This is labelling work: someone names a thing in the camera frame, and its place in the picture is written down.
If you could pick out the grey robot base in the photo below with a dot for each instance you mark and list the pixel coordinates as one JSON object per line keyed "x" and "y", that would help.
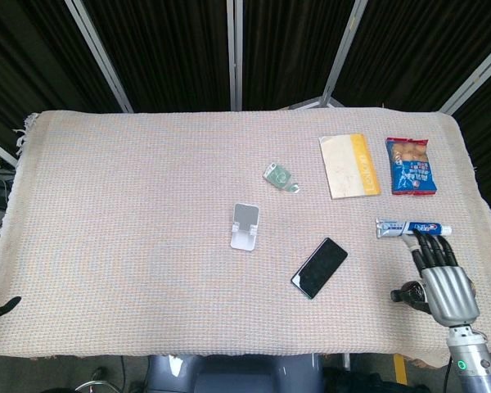
{"x": 237, "y": 374}

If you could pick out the blue snack bag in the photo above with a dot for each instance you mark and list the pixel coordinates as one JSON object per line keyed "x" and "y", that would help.
{"x": 411, "y": 168}

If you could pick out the blue white toothpaste tube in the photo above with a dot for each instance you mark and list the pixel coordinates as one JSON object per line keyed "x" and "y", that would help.
{"x": 393, "y": 227}

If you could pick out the small green packet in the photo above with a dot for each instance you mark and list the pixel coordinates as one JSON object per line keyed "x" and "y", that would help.
{"x": 279, "y": 175}

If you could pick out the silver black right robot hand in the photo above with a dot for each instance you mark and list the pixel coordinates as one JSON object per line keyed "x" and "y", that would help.
{"x": 450, "y": 294}

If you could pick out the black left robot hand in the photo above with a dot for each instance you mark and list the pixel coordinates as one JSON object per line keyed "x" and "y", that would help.
{"x": 0, "y": 309}

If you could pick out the black screen panel white frame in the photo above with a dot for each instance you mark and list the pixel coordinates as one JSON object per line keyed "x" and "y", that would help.
{"x": 168, "y": 49}
{"x": 413, "y": 49}
{"x": 290, "y": 49}
{"x": 32, "y": 61}

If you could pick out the yellow and cream booklet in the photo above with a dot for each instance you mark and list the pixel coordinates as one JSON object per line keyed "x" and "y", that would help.
{"x": 348, "y": 168}

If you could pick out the beige woven tablecloth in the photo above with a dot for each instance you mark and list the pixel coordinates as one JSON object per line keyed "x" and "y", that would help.
{"x": 147, "y": 266}

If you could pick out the black smartphone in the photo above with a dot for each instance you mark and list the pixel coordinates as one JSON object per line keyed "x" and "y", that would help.
{"x": 319, "y": 268}

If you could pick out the white phone stand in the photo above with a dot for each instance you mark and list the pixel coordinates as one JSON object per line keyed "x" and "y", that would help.
{"x": 244, "y": 229}

